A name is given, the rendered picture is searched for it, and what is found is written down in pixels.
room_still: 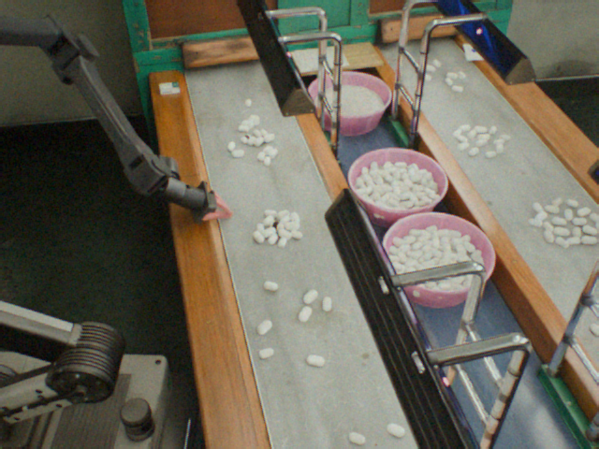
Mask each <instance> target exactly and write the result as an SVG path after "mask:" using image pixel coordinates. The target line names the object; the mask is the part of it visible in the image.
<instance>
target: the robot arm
mask: <svg viewBox="0 0 599 449"><path fill-rule="evenodd" d="M59 42H60V43H61V44H62V45H60V44H59ZM0 45H12V46H36V47H40V48H41V49H42V50H43V52H44V53H45V54H46V55H47V56H48V57H49V59H50V60H51V61H52V64H51V68H52V70H53V71H54V73H55V75H56V77H57V79H58V80H59V81H60V82H62V83H64V84H66V85H72V84H73V83H74V84H75V85H76V86H77V88H78V89H79V91H80V93H81V94H82V97H83V98H84V100H85V102H87V103H88V105H89V106H90V108H91V109H92V111H93V112H94V114H95V116H96V118H97V119H98V121H99V122H100V124H101V125H102V127H103V129H104V130H105V132H106V133H107V135H108V136H109V139H111V141H112V143H113V144H114V146H115V148H116V150H117V152H118V153H119V157H120V161H121V163H122V164H123V166H124V173H125V176H126V177H127V178H128V179H129V183H128V184H129V186H130V187H131V188H132V189H134V190H135V191H137V193H138V194H140V195H145V196H147V197H149V196H151V195H153V194H154V193H155V191H156V195H157V197H159V198H161V199H164V200H166V201H168V202H171V203H174V204H176V205H179V206H181V207H184V208H186V209H188V210H190V211H192V212H193V216H194V221H195V223H196V224H200V223H201V222H202V221H203V220H210V219H215V218H227V217H231V216H232V215H233V212H232V211H231V209H230V208H229V206H228V205H227V204H226V203H225V201H224V200H222V199H221V197H220V196H219V195H218V194H217V192H216V191H214V190H210V191H209V190H208V186H207V184H208V182H206V181H202V182H201V183H200V185H199V186H198V187H195V186H192V185H190V184H186V183H184V182H182V181H181V177H180V172H179V168H178V164H177V162H176V160H174V159H173V157H170V156H163V155H162V154H159V155H158V156H157V155H156V154H154V153H153V151H152V150H150V148H149V147H147V146H146V145H145V144H144V143H143V142H142V141H141V140H140V137H139V136H138V134H137V133H136V132H135V130H134V128H133V127H132V125H131V124H130V123H129V122H128V121H127V119H126V118H125V116H124V114H123V113H122V111H121V110H120V108H119V107H118V105H117V104H116V102H115V101H114V98H113V96H112V95H111V93H110V91H109V90H108V88H107V87H105V85H104V84H103V82H102V81H101V79H100V77H99V75H98V73H97V71H96V69H95V64H94V61H95V60H96V59H97V57H98V56H99V55H98V53H97V52H96V50H95V48H94V47H93V45H92V44H91V42H90V41H89V40H88V39H87V38H86V37H85V36H83V35H82V34H79V36H75V34H74V33H73V32H72V31H71V30H69V29H68V28H67V27H66V26H65V25H64V24H63V23H62V22H60V21H59V20H58V19H57V18H56V17H55V16H54V15H51V14H47V16H46V17H45V18H40V19H26V18H18V17H9V16H0ZM217 207H219V208H221V209H222V210H224V211H225V212H223V211H218V210H217Z"/></svg>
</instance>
